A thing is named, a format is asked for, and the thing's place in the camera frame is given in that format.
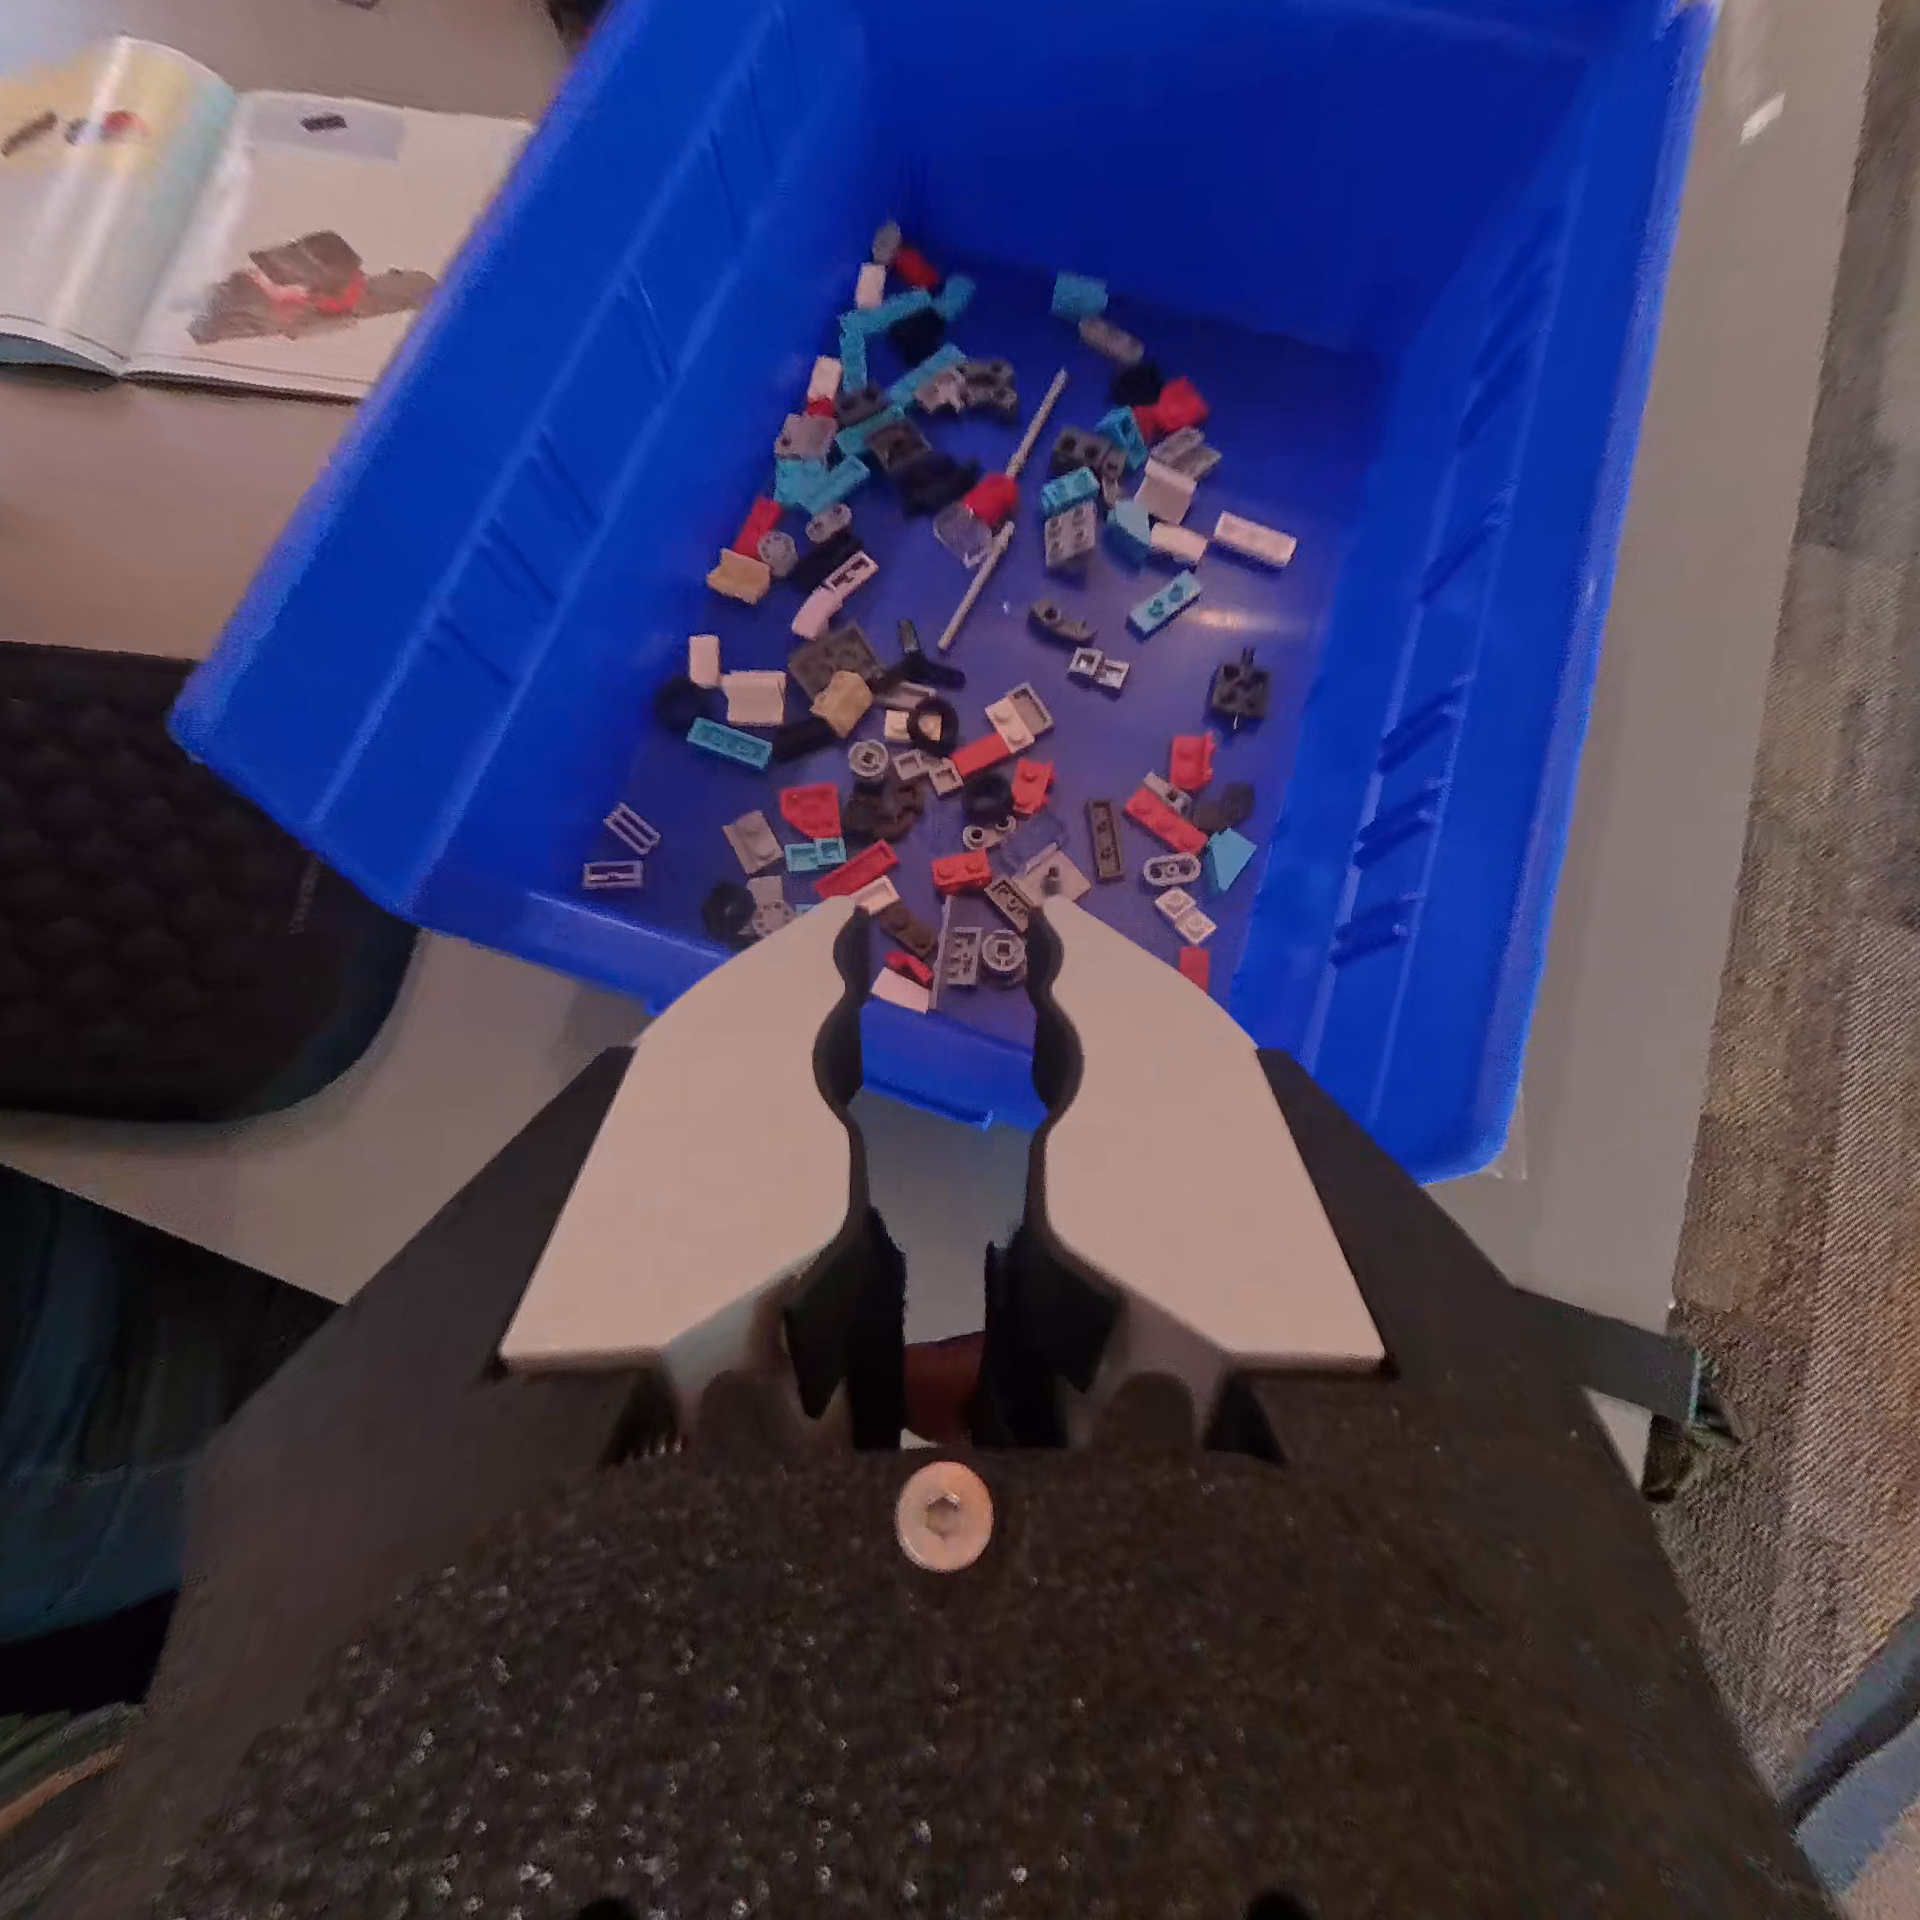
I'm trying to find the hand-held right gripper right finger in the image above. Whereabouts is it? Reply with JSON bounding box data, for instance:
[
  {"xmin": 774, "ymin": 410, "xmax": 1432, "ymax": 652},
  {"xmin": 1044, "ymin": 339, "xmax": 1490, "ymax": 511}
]
[{"xmin": 984, "ymin": 897, "xmax": 1386, "ymax": 1450}]

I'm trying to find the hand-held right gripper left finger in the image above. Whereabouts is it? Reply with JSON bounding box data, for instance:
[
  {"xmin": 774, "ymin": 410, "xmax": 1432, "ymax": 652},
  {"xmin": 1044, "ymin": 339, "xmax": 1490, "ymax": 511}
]
[{"xmin": 498, "ymin": 903, "xmax": 913, "ymax": 1450}]

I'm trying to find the pile of small toy bricks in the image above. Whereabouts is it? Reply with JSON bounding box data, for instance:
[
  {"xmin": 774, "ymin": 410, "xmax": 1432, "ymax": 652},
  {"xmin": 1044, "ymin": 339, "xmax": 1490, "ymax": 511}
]
[{"xmin": 584, "ymin": 221, "xmax": 1298, "ymax": 1014}]

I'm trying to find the blue plastic bin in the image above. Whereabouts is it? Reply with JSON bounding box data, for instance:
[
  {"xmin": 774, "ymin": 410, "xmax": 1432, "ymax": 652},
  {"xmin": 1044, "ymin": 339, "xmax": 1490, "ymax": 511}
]
[{"xmin": 167, "ymin": 0, "xmax": 1719, "ymax": 1186}]

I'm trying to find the building steps instruction booklet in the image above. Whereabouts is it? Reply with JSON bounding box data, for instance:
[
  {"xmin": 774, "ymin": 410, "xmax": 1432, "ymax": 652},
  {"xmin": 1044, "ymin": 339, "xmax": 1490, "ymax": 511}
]
[{"xmin": 0, "ymin": 33, "xmax": 535, "ymax": 405}]

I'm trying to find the dark teal cloth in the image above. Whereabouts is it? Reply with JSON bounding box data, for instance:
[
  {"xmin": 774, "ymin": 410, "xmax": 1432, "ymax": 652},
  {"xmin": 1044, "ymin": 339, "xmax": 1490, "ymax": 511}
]
[{"xmin": 0, "ymin": 1171, "xmax": 348, "ymax": 1652}]

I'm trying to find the black desk bracket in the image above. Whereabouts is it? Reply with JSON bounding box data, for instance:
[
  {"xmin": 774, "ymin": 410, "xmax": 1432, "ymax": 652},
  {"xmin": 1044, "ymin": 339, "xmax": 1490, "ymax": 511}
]
[{"xmin": 1515, "ymin": 1290, "xmax": 1745, "ymax": 1501}]

